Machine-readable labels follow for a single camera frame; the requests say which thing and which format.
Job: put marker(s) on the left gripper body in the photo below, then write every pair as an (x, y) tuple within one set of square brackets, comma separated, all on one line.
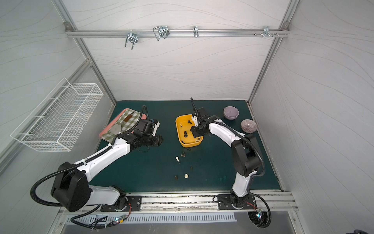
[(156, 140)]

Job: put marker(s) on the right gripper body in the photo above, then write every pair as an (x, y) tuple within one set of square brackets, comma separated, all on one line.
[(196, 132)]

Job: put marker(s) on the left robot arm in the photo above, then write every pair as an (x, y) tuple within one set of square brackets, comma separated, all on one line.
[(72, 189)]

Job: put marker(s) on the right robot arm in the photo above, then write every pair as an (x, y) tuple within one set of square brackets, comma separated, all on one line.
[(246, 158)]

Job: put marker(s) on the yellow plastic storage box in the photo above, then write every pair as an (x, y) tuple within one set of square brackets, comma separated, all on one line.
[(190, 141)]

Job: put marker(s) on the green checkered cloth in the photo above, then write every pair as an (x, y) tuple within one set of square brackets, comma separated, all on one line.
[(122, 124)]

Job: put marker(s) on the pink tray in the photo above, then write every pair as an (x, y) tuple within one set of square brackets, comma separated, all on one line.
[(114, 125)]

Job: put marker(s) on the purple bowl upright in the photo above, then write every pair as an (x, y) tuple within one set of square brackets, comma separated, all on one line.
[(231, 113)]

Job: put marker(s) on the purple ribbed bowl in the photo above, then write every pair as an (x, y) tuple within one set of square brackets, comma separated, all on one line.
[(249, 126)]

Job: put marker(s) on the metal hook clamp left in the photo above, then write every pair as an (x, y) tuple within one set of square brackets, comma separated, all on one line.
[(132, 39)]

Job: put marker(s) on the metal hook clamp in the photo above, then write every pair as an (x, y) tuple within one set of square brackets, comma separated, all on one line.
[(161, 32), (132, 39)]

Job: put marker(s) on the metal hook clamp middle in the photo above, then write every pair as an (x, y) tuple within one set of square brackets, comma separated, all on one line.
[(161, 32)]

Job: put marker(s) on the aluminium crossbar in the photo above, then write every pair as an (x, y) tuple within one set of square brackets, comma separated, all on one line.
[(174, 33)]

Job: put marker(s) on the metal spatula wooden handle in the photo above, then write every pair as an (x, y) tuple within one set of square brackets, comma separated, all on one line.
[(125, 121)]

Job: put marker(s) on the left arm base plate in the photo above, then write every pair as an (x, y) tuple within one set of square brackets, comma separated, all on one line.
[(128, 203)]

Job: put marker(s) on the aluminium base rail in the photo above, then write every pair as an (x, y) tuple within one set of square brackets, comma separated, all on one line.
[(201, 201)]

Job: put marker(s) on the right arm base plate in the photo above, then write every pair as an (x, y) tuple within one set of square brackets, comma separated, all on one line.
[(226, 201)]

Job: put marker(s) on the white wire basket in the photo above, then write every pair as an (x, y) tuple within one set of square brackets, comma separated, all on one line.
[(57, 122)]

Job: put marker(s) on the metal ring clamp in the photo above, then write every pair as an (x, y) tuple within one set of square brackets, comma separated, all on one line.
[(195, 32)]

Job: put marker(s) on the metal bracket right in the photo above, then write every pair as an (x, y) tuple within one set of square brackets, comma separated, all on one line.
[(266, 33)]

